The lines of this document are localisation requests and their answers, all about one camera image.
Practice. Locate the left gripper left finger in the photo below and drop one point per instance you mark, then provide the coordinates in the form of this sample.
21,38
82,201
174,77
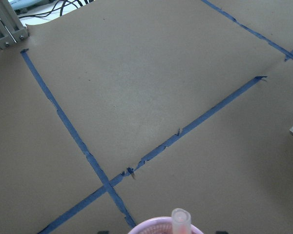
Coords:
103,232

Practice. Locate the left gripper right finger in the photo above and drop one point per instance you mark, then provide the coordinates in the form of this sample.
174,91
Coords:
221,232

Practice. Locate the orange highlighter pen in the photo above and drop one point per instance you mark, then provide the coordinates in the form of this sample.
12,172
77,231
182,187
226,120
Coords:
181,221

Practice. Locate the pink mesh pen holder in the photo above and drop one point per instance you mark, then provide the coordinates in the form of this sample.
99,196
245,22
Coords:
157,225

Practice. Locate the aluminium frame post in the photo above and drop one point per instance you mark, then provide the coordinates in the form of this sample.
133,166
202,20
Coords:
12,30

